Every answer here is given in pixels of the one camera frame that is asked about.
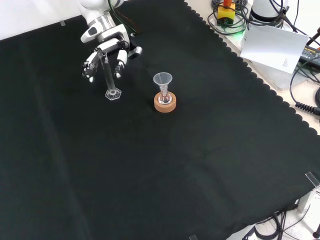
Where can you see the black tripod leg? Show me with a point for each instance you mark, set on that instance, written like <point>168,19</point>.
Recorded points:
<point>313,36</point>

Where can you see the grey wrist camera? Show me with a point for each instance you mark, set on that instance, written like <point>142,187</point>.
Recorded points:
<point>135,52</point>

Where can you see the clear round-bottom flask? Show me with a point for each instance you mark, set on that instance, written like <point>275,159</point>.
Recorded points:
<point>165,99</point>

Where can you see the yellow stop button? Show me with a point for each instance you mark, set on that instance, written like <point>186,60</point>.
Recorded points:
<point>226,13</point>

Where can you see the clear tape strip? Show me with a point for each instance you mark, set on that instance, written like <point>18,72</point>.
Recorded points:
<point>193,237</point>
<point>62,23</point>
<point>313,178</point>

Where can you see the clear glass graduated cylinder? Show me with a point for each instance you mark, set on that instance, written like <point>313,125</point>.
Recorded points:
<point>108,75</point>

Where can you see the black cloth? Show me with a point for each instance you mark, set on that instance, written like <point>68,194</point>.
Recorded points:
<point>125,150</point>

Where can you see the clear plastic funnel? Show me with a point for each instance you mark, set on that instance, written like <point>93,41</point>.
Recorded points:
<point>162,79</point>

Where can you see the black round tripod foot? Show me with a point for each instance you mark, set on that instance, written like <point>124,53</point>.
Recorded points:
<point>318,95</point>

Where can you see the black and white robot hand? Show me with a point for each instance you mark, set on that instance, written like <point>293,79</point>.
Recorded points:
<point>105,42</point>

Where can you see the black power adapter yellow label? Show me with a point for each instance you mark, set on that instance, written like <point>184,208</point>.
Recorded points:
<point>311,55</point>

